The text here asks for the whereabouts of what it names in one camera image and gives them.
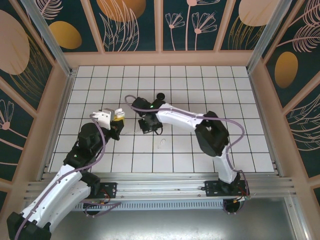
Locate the black earbud charging case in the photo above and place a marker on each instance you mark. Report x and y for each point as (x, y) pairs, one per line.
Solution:
(160, 95)

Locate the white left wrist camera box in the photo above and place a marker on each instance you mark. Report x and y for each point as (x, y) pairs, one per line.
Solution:
(103, 118)

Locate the aluminium corner post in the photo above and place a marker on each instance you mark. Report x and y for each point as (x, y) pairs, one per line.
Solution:
(52, 42)
(266, 37)

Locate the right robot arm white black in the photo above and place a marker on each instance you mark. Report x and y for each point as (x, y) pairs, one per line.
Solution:
(180, 116)

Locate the aluminium side rail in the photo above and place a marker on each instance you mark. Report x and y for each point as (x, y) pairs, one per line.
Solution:
(62, 112)
(261, 112)

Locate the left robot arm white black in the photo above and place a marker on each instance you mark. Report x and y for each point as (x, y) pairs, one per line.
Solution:
(50, 195)

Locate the grey metal sheet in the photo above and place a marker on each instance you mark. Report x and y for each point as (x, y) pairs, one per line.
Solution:
(160, 225)

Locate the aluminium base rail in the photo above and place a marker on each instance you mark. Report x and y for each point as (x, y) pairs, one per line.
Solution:
(160, 185)

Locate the white earbud charging case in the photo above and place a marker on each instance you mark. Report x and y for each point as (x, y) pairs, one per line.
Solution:
(120, 111)

